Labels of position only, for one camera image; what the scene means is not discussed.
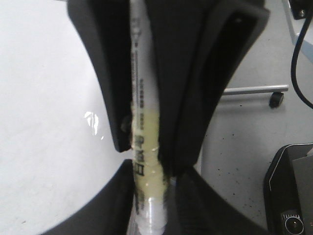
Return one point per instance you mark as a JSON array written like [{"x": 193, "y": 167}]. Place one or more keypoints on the black caster wheel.
[{"x": 276, "y": 100}]

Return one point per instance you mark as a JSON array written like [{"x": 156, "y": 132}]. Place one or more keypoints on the white marker with tape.
[{"x": 150, "y": 181}]

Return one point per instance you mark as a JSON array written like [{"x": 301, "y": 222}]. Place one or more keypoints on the black equipment case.
[{"x": 288, "y": 191}]

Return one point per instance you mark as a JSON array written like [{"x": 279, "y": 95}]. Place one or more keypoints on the grey metal cart leg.
[{"x": 256, "y": 90}]

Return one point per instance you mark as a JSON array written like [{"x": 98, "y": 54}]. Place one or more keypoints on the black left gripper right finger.
[{"x": 198, "y": 45}]

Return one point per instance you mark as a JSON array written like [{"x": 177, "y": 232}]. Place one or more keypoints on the white whiteboard with aluminium frame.
[{"x": 56, "y": 148}]

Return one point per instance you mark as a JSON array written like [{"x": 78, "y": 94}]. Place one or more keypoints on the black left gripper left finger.
[{"x": 103, "y": 26}]

